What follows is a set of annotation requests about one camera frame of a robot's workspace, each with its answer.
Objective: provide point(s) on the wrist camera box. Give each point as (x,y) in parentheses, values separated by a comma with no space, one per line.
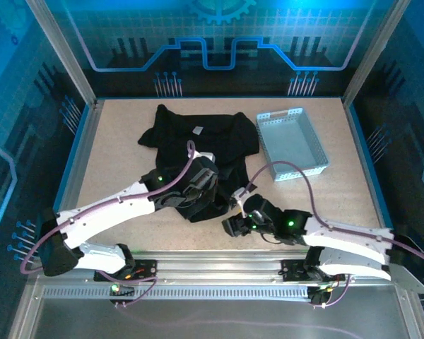
(205,155)
(239,201)

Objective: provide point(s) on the light blue perforated plastic basket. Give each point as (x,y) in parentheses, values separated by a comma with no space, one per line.
(293,144)

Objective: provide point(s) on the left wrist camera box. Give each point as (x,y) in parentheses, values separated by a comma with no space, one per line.
(205,155)

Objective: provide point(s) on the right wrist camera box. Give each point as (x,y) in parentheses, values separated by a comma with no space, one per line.
(239,201)

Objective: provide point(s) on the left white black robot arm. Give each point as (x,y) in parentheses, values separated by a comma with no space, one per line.
(102,219)

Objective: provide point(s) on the aluminium side rail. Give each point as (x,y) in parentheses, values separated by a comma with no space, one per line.
(82,159)

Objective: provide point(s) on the black t-shirt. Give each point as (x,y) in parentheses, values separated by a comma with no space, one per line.
(198,141)

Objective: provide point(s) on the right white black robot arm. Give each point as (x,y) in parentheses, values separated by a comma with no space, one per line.
(350,261)

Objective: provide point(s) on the blue table edge strip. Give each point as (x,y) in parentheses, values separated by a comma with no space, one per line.
(367,155)

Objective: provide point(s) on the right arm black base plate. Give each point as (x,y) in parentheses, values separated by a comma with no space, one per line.
(293,270)

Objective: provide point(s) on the aluminium frame post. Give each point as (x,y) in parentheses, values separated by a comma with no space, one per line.
(69,60)
(372,53)

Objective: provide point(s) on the steel plate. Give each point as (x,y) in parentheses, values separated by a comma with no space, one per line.
(198,332)

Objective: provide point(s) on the aluminium mounting rail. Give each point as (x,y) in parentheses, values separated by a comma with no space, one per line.
(215,265)

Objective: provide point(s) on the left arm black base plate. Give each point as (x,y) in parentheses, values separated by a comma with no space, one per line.
(148,274)

